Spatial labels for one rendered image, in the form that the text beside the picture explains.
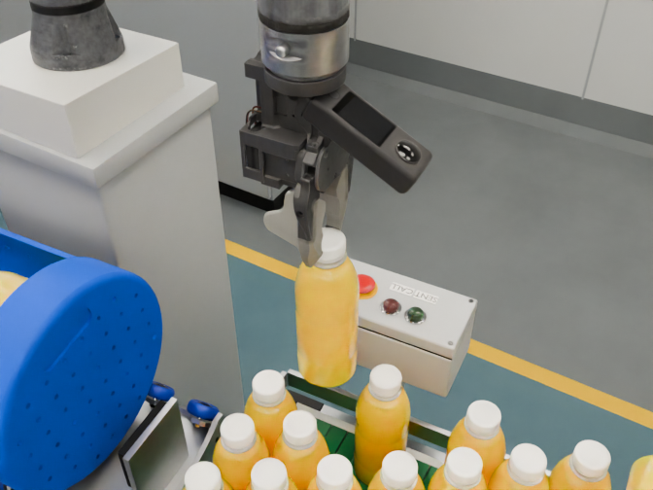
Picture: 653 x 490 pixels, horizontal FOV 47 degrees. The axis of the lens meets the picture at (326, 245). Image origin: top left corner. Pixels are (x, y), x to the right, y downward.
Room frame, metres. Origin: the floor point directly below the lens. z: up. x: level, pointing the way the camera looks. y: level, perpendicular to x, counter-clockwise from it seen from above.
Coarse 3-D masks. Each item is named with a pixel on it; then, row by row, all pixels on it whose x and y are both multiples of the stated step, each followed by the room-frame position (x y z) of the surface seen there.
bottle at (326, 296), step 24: (336, 264) 0.56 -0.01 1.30; (312, 288) 0.55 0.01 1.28; (336, 288) 0.55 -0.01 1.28; (312, 312) 0.55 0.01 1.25; (336, 312) 0.54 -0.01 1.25; (312, 336) 0.55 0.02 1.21; (336, 336) 0.54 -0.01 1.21; (312, 360) 0.55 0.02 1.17; (336, 360) 0.54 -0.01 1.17; (336, 384) 0.54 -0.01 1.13
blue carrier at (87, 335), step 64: (0, 256) 0.82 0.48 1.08; (64, 256) 0.75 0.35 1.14; (0, 320) 0.55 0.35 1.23; (64, 320) 0.56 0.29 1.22; (128, 320) 0.64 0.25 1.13; (0, 384) 0.49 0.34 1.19; (64, 384) 0.54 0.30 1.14; (128, 384) 0.62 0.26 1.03; (0, 448) 0.45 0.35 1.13; (64, 448) 0.51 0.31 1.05
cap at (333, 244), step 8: (328, 232) 0.59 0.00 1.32; (336, 232) 0.59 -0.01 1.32; (328, 240) 0.58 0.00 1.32; (336, 240) 0.58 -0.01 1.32; (344, 240) 0.58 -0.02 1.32; (328, 248) 0.56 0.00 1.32; (336, 248) 0.56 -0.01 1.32; (344, 248) 0.57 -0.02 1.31; (328, 256) 0.56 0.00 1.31; (336, 256) 0.56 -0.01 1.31
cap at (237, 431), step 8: (232, 416) 0.52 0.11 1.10; (240, 416) 0.52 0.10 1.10; (248, 416) 0.52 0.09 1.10; (224, 424) 0.51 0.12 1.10; (232, 424) 0.51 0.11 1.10; (240, 424) 0.51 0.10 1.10; (248, 424) 0.51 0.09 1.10; (224, 432) 0.50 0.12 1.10; (232, 432) 0.50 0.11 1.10; (240, 432) 0.50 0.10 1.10; (248, 432) 0.50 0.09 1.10; (224, 440) 0.49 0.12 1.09; (232, 440) 0.49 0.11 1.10; (240, 440) 0.49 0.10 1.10; (248, 440) 0.49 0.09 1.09; (232, 448) 0.49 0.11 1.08; (240, 448) 0.49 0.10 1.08
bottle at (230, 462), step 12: (216, 444) 0.51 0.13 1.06; (252, 444) 0.50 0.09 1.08; (264, 444) 0.51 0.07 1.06; (216, 456) 0.50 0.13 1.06; (228, 456) 0.49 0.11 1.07; (240, 456) 0.49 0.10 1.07; (252, 456) 0.49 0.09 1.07; (264, 456) 0.50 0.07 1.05; (228, 468) 0.48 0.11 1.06; (240, 468) 0.48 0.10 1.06; (252, 468) 0.48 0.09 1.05; (228, 480) 0.48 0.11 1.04; (240, 480) 0.47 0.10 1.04
